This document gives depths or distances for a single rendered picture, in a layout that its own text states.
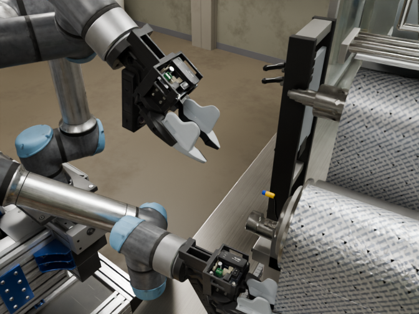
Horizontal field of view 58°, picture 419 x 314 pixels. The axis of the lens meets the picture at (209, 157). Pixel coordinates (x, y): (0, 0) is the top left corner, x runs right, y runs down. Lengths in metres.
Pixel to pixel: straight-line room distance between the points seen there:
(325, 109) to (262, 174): 0.56
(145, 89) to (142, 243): 0.30
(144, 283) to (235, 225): 0.37
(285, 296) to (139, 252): 0.27
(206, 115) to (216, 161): 2.20
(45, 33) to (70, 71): 0.46
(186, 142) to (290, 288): 0.27
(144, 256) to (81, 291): 1.15
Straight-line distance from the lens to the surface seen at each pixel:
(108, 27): 0.58
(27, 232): 1.43
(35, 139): 1.26
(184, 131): 0.56
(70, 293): 1.87
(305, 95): 0.76
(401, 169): 0.72
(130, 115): 0.63
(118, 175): 2.74
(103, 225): 0.88
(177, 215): 2.38
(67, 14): 0.62
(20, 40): 0.69
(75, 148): 1.27
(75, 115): 1.22
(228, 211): 1.11
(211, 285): 0.66
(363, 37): 0.77
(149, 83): 0.56
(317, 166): 1.33
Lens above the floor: 1.68
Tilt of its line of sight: 36 degrees down
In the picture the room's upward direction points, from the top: straight up
